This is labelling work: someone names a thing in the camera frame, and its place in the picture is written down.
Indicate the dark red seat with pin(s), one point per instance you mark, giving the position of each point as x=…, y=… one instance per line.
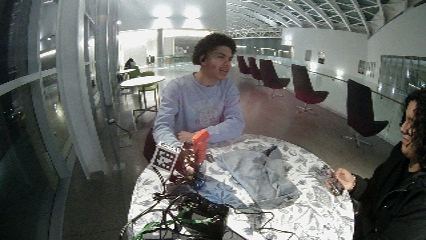
x=148, y=146

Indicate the white column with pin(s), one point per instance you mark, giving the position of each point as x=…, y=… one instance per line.
x=78, y=100

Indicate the white round table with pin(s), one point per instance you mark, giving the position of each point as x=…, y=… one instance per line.
x=142, y=81

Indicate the small black object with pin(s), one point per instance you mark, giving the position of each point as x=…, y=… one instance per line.
x=269, y=150

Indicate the orange box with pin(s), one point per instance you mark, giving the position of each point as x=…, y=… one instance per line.
x=200, y=144

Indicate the wall picture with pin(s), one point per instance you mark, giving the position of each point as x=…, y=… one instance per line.
x=321, y=57
x=372, y=69
x=308, y=55
x=361, y=66

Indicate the floral tablecloth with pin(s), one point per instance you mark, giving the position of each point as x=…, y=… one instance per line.
x=307, y=206

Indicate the grey cloth garment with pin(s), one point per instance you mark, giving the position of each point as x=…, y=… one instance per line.
x=261, y=176

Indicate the the person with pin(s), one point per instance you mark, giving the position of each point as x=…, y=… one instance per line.
x=195, y=106

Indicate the white marker cube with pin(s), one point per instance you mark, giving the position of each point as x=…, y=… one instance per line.
x=164, y=160

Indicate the patterned phone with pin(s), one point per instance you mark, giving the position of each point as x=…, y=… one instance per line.
x=333, y=180

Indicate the green chair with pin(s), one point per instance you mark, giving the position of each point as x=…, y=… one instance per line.
x=148, y=73
x=148, y=88

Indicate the wall handrail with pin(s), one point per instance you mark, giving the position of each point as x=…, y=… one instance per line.
x=355, y=84

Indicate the dark red swivel chair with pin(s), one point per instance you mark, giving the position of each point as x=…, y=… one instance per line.
x=271, y=75
x=361, y=113
x=307, y=88
x=243, y=65
x=253, y=68

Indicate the black device box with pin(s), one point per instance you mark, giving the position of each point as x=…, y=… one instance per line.
x=206, y=213

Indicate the glass wall panel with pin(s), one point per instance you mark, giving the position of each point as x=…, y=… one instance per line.
x=404, y=75

